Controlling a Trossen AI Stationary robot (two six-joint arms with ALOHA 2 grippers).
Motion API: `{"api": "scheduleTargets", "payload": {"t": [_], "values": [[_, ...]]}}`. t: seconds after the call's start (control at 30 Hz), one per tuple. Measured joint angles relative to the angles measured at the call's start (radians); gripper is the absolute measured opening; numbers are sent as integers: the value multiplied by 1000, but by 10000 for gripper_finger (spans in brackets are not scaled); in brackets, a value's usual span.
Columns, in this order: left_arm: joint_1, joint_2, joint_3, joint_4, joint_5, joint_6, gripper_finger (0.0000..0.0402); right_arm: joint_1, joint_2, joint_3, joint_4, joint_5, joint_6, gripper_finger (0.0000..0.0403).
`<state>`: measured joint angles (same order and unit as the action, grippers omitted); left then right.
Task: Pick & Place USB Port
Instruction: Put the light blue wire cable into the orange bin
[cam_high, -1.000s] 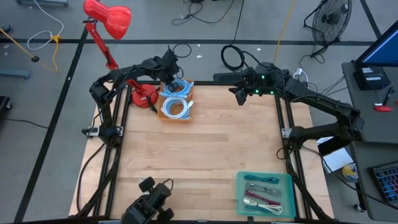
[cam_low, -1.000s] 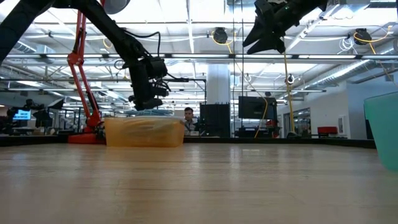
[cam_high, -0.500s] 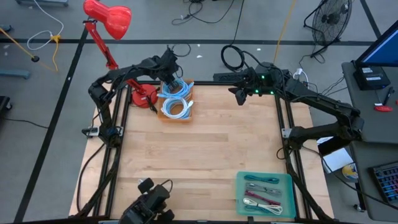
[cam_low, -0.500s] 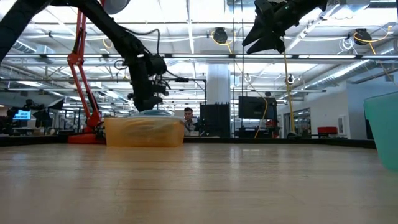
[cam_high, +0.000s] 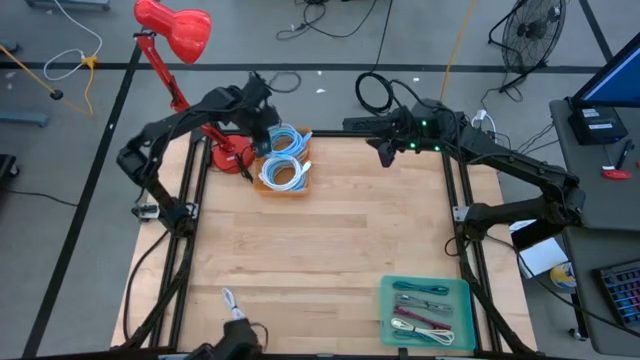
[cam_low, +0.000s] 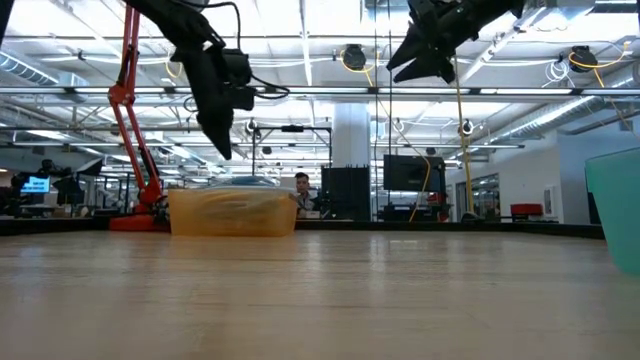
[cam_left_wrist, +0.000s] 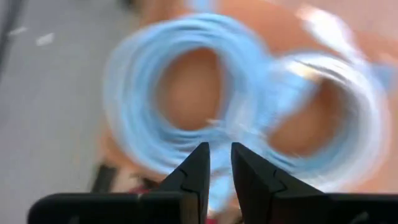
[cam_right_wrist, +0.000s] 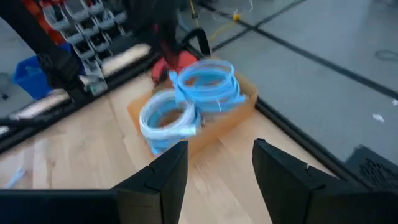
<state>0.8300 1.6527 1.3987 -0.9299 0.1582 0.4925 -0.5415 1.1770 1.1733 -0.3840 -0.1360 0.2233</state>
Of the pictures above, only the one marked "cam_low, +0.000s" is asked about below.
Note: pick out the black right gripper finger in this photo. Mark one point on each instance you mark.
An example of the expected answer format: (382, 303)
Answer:
(417, 50)
(430, 67)

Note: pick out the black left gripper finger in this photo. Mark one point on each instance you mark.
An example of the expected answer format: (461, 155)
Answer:
(220, 132)

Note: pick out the red seat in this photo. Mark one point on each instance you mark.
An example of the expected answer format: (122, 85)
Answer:
(526, 210)

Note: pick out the black television screen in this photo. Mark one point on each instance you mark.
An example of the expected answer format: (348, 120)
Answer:
(414, 172)

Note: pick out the orange translucent plastic bin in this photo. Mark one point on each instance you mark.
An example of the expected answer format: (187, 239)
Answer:
(230, 215)

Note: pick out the black metal station frame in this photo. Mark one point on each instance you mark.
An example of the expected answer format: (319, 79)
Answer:
(440, 226)

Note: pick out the background robot station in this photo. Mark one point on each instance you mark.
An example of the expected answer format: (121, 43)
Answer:
(67, 185)

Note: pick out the teal translucent plastic bin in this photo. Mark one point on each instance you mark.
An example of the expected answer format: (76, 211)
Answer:
(617, 210)

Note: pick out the white square pillar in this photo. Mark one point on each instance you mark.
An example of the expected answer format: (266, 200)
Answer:
(351, 135)

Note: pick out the white box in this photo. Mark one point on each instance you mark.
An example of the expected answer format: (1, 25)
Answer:
(287, 182)

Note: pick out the background blue screen monitor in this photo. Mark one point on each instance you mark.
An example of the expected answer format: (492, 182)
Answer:
(35, 185)

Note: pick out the red desk lamp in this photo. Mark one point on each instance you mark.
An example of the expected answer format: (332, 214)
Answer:
(123, 95)

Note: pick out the black cabinet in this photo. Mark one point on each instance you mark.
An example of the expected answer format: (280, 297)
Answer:
(345, 190)

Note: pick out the person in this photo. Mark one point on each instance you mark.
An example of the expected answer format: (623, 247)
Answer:
(302, 192)

